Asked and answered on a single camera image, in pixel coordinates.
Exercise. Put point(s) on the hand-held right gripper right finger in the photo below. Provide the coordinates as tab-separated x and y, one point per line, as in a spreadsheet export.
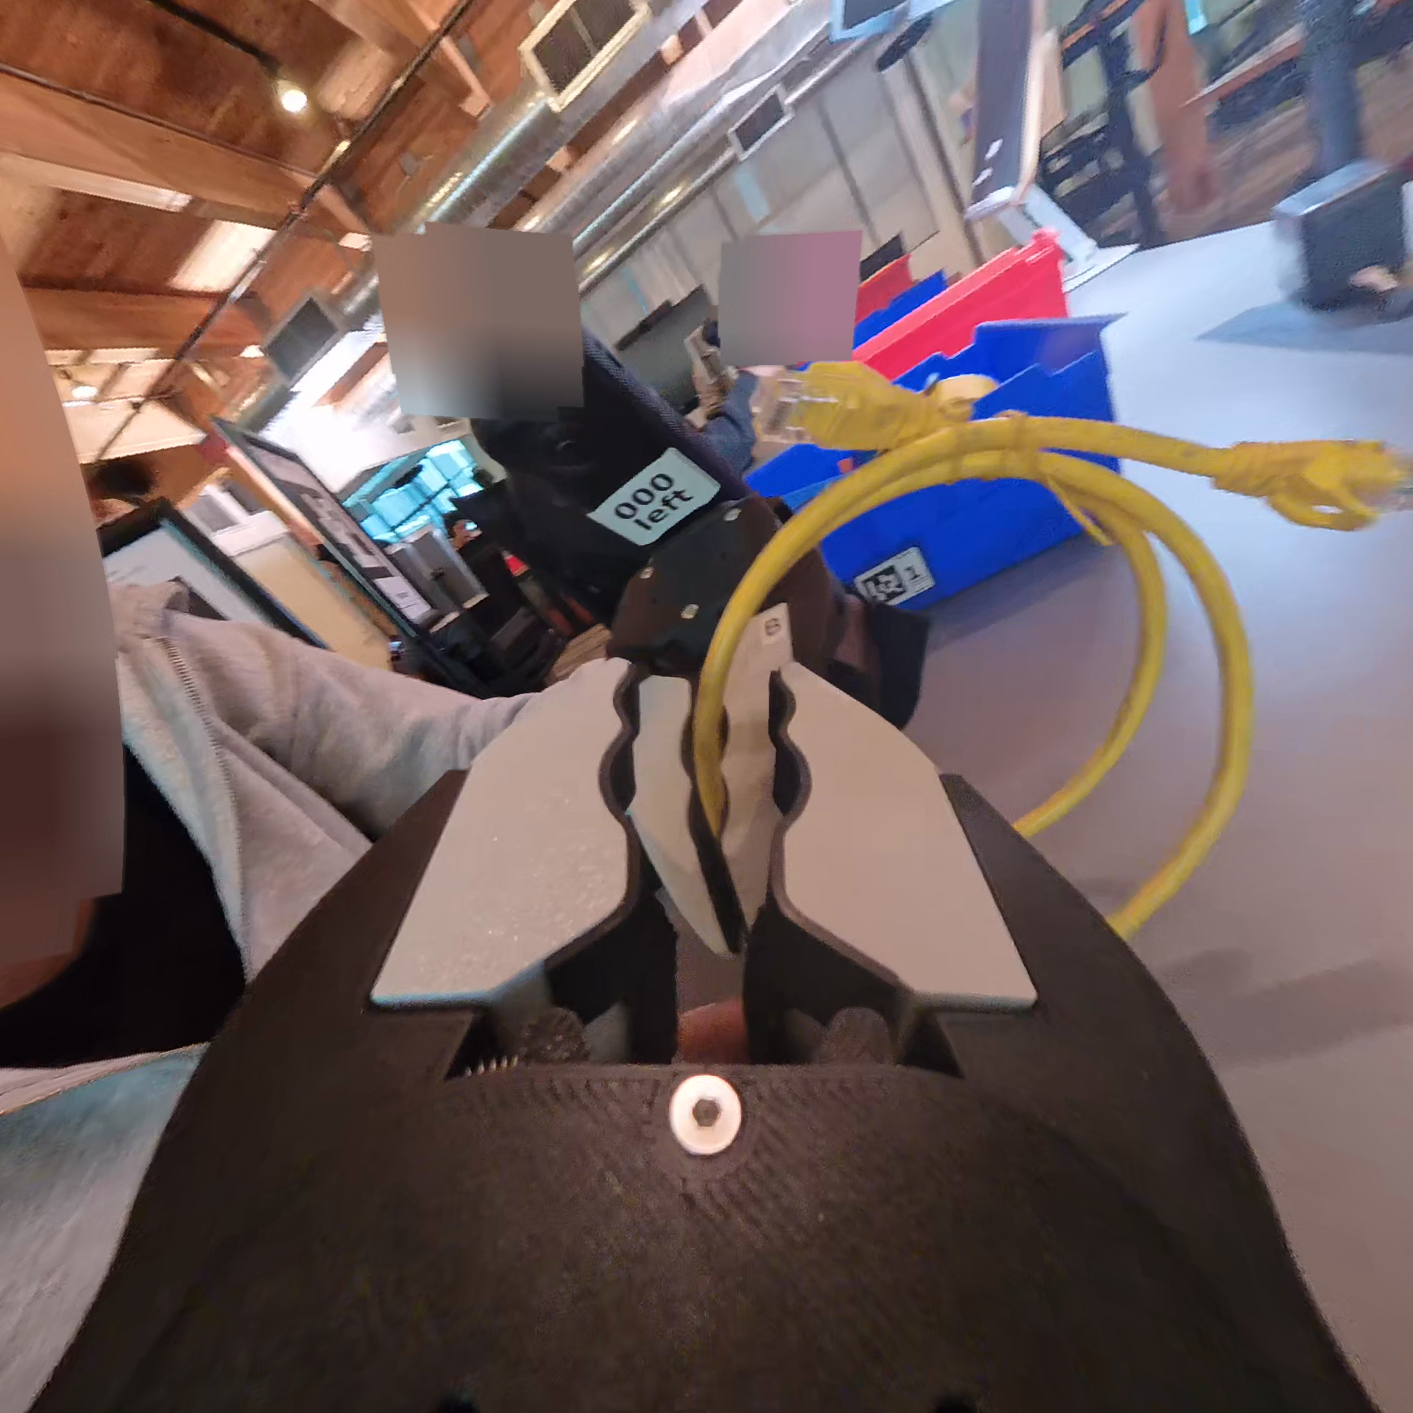
893	861

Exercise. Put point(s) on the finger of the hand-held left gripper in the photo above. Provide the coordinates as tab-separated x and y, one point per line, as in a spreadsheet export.
755	772
662	794

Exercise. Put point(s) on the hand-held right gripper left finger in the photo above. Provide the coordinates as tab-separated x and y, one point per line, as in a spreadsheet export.
518	861

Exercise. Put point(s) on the blue plastic bin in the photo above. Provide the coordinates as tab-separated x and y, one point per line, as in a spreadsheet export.
992	518
905	303

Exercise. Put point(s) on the person's left forearm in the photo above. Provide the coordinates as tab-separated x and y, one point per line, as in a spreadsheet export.
385	716

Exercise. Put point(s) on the grey desk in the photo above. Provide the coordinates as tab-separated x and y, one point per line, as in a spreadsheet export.
1268	772

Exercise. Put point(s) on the yellow tape roll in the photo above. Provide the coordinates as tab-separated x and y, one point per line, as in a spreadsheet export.
969	388

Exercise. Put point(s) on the red plastic bin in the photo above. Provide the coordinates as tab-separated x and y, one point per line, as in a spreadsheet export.
883	281
970	303

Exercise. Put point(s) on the framed black white marker poster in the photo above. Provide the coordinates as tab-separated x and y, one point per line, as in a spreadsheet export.
186	562
319	518

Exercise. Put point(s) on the white tablet stand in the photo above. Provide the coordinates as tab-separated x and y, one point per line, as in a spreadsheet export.
1059	225

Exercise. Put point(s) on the ceiling air vent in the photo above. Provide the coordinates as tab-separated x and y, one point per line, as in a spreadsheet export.
585	39

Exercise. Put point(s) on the round ceiling lamp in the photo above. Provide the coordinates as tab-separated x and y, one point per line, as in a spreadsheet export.
292	97

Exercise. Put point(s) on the wide black tape patch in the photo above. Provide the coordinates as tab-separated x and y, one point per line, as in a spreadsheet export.
1302	325

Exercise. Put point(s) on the dark grey power block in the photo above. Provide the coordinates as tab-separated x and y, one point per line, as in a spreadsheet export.
1345	237

